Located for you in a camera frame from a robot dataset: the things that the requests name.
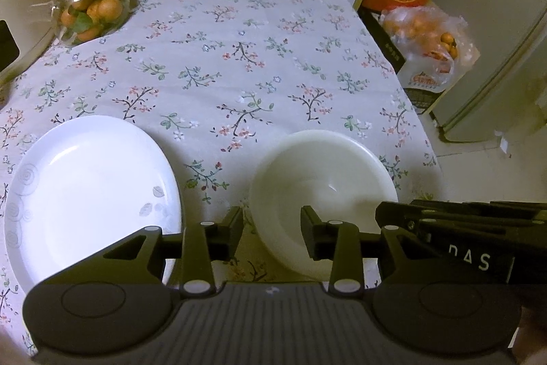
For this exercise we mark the black box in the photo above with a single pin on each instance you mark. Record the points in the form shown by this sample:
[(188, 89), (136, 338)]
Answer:
[(382, 40)]

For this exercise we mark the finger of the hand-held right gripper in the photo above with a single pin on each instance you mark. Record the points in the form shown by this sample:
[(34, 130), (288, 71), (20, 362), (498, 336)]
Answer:
[(448, 217)]

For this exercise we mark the plastic bag of oranges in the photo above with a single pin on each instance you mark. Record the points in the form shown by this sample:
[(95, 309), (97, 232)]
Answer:
[(427, 44)]

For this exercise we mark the white bowl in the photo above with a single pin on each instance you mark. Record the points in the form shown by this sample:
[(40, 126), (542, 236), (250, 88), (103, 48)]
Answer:
[(333, 177)]

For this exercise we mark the white air fryer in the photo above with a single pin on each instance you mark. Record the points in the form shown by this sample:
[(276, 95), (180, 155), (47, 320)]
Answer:
[(30, 27)]

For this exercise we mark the white swirl pattern plate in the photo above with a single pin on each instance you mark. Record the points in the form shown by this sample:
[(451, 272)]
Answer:
[(85, 194)]

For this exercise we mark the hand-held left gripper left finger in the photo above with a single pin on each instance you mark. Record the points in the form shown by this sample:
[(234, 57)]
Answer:
[(236, 232)]

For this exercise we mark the glass jar of kumquats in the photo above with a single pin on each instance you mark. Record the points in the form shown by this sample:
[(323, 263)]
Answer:
[(89, 6)]

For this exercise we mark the floral tablecloth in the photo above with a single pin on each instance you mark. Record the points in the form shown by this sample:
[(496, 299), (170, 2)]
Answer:
[(256, 82)]

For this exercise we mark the white refrigerator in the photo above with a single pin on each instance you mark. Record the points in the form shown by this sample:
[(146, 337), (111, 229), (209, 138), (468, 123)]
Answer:
[(504, 27)]

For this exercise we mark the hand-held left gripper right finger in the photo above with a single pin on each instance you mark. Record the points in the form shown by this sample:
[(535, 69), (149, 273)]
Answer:
[(308, 232)]

